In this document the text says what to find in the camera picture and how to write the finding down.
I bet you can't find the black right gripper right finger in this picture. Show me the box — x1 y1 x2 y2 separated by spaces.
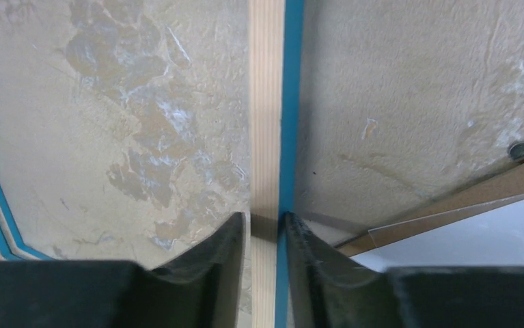
284 213 524 327

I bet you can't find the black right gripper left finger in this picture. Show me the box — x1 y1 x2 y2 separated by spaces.
0 213 245 327

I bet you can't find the blue wooden picture frame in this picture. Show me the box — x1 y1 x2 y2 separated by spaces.
0 1 285 327

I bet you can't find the brown cardboard backing board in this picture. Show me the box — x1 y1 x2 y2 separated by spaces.
337 164 524 256

